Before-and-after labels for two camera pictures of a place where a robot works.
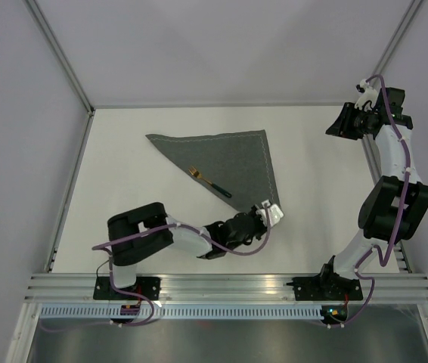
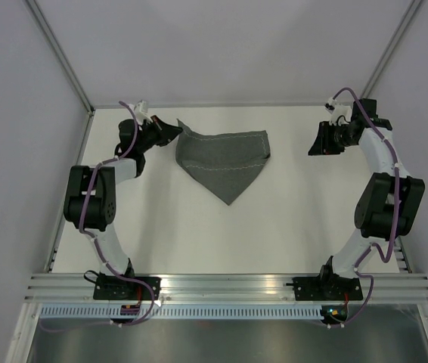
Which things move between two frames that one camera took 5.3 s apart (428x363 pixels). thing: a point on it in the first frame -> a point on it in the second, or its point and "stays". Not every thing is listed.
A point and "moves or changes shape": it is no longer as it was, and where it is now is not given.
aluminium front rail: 56,287 stays
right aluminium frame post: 393,48 stays
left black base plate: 148,286 stays
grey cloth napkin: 235,165 moves or changes shape
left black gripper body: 259,230 -> 150,135
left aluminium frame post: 62,57 stays
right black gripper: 342,126 -> 323,145
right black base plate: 321,288 stays
